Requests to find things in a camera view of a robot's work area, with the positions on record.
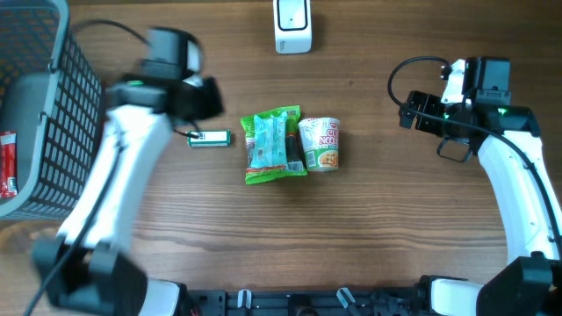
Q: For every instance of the grey plastic shopping basket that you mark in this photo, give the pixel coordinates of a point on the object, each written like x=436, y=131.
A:
x=52, y=99

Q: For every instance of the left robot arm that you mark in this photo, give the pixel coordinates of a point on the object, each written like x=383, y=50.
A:
x=86, y=267

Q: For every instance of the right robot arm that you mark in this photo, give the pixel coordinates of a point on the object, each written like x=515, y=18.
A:
x=475, y=110

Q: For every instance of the white barcode scanner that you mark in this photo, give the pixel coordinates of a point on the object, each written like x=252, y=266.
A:
x=292, y=26

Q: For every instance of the green snack packet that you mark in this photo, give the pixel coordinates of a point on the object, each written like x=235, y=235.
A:
x=271, y=139

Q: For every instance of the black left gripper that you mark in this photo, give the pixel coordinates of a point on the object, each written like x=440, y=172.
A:
x=215, y=102

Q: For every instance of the cup noodles container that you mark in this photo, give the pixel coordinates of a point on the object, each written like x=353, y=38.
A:
x=320, y=142

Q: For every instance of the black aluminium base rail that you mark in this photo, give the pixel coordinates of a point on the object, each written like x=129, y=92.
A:
x=345, y=301

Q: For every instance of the green white small box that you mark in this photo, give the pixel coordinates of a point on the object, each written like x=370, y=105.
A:
x=209, y=138

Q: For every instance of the red snack packet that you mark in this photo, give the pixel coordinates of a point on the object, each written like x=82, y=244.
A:
x=9, y=188

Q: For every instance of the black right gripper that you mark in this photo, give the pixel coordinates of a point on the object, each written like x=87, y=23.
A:
x=429, y=103

